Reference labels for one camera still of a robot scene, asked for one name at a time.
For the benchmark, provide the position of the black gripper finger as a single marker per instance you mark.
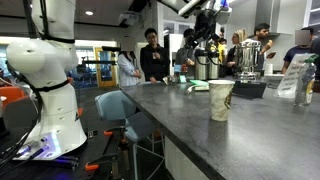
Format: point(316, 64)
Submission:
point(201, 38)
point(211, 37)

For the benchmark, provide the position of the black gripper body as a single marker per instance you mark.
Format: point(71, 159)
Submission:
point(204, 21)

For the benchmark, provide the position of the white paper cup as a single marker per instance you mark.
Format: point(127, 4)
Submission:
point(220, 100)

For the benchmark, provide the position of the dark-haired person in grey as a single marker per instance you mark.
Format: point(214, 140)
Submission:
point(186, 53)

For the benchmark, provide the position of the black steel coffee airpot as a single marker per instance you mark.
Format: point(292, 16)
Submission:
point(201, 65)
point(213, 65)

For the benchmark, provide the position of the blond woman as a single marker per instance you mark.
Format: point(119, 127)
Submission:
point(237, 43)

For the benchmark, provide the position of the large silver beverage urn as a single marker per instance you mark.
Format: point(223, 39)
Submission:
point(248, 60)

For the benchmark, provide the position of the green flat object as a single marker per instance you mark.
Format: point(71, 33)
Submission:
point(199, 83)

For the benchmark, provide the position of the man in black sweater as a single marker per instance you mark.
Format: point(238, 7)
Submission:
point(154, 56)

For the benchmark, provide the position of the dark-haired man eating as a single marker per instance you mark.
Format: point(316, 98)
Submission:
point(261, 35)

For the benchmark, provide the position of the white mug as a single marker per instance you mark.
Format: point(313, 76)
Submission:
point(268, 68)

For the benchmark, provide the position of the ceiling projector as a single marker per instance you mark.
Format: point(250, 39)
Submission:
point(128, 18)

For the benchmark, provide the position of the woman in light shirt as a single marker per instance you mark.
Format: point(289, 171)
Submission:
point(127, 68)

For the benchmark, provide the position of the man in blue shirt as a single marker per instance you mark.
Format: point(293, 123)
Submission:
point(295, 53)

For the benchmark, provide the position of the white printed notice sign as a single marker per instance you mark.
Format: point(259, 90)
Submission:
point(287, 81)

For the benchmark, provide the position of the clear plastic water bottle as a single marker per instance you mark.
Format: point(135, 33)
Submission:
point(305, 83)

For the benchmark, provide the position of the blue office chair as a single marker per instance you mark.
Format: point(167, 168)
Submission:
point(123, 113)

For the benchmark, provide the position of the orange clamp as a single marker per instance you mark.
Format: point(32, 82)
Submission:
point(108, 133)
point(91, 166)

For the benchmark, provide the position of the orange chair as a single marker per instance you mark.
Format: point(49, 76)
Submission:
point(11, 95)

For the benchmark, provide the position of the black robot mounting board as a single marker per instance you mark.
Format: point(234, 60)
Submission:
point(50, 170)

